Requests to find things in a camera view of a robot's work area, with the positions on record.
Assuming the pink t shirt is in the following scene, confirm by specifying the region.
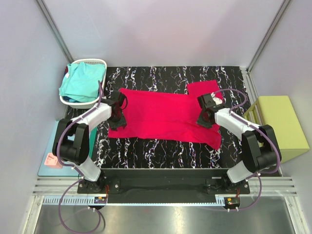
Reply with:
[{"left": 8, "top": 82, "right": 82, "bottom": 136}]
[{"left": 108, "top": 80, "right": 221, "bottom": 150}]

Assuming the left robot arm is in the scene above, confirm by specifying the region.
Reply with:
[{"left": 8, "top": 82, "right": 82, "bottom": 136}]
[{"left": 52, "top": 91, "right": 128, "bottom": 193}]

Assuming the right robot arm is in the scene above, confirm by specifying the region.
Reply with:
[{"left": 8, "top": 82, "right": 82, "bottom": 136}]
[{"left": 196, "top": 93, "right": 281, "bottom": 193}]

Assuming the green cutting mat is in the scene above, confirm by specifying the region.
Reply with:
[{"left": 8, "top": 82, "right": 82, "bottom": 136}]
[{"left": 89, "top": 127, "right": 97, "bottom": 158}]

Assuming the turquoise t shirt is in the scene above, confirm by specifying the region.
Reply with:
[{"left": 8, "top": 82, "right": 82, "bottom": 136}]
[{"left": 59, "top": 62, "right": 106, "bottom": 103}]

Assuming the blue t shirt in basket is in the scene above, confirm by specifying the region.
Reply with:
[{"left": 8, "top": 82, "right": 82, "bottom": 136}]
[{"left": 62, "top": 96, "right": 79, "bottom": 103}]

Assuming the yellow green drawer box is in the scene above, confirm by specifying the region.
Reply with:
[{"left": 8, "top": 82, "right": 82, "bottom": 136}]
[{"left": 243, "top": 96, "right": 310, "bottom": 163}]

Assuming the light blue clipboard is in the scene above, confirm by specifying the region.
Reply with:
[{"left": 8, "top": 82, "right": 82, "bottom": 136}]
[{"left": 38, "top": 121, "right": 78, "bottom": 177}]

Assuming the pink numbered block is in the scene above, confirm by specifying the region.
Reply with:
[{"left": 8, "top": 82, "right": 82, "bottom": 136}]
[{"left": 44, "top": 153, "right": 63, "bottom": 169}]

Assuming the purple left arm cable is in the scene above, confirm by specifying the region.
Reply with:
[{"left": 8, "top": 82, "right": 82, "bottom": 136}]
[{"left": 55, "top": 80, "right": 107, "bottom": 232}]

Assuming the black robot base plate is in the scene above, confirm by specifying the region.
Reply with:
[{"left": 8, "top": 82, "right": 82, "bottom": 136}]
[{"left": 78, "top": 169, "right": 250, "bottom": 205}]

